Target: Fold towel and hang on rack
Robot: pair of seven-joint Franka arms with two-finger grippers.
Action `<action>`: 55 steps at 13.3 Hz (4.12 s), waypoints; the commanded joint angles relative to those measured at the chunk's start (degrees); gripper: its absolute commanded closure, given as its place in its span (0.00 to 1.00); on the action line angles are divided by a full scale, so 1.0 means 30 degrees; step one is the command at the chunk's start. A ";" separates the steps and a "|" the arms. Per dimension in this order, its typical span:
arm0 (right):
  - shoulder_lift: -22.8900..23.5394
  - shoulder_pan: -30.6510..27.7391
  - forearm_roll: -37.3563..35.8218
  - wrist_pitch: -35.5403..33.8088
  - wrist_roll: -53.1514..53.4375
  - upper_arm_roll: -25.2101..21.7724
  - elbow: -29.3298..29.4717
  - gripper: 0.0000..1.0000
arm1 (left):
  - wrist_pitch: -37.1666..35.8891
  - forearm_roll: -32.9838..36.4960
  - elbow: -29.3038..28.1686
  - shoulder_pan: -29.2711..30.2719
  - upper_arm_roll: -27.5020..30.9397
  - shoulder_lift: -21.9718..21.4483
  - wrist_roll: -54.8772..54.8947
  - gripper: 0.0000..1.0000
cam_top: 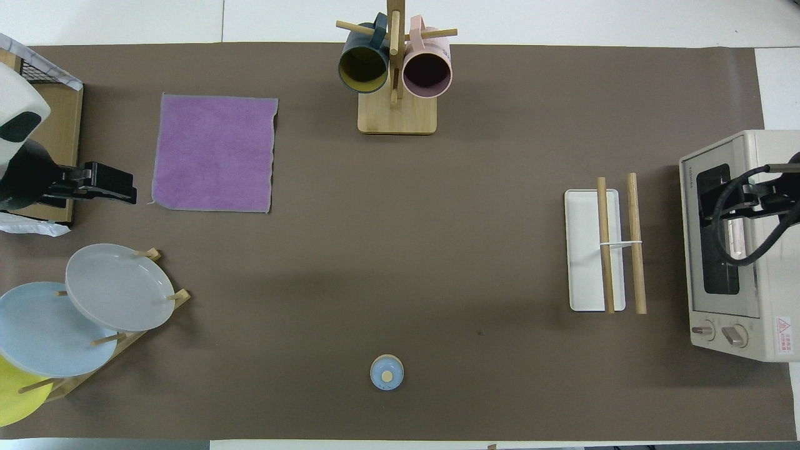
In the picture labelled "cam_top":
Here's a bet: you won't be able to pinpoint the wooden plate rack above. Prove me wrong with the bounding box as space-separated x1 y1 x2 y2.
19 248 191 402

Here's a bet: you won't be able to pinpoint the dark teal mug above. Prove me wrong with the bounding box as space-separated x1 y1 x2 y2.
338 12 391 94

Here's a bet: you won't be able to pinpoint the white towel rack wooden bars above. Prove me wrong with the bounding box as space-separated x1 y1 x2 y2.
564 173 648 315

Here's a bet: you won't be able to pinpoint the pink mug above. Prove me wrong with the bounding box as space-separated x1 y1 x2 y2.
402 16 453 99

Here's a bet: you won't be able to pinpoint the light blue plate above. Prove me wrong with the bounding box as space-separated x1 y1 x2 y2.
0 282 119 378

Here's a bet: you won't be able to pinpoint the wooden mug tree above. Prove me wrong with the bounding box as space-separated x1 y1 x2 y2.
336 0 458 135

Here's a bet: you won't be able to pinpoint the wooden wire shelf box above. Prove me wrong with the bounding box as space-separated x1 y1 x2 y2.
0 47 84 226

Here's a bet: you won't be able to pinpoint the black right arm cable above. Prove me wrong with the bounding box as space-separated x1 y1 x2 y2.
711 164 800 268

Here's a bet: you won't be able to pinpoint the yellow plate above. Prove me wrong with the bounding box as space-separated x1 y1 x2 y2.
0 353 54 428

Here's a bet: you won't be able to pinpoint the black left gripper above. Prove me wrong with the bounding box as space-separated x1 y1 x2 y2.
0 140 137 211

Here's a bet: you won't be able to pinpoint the black wire basket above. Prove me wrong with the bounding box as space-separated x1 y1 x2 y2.
19 58 66 85

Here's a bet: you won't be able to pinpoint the purple and grey towel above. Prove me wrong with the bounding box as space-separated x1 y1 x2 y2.
150 94 279 214

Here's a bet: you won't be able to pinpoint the brown table mat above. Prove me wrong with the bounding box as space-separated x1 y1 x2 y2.
0 42 798 441

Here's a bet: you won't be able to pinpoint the beige toaster oven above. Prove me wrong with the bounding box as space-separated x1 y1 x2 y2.
679 129 800 363

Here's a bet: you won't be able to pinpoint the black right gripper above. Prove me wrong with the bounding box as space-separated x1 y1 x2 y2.
701 153 800 226

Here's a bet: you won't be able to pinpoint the grey plate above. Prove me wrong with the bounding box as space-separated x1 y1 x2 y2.
65 244 176 332

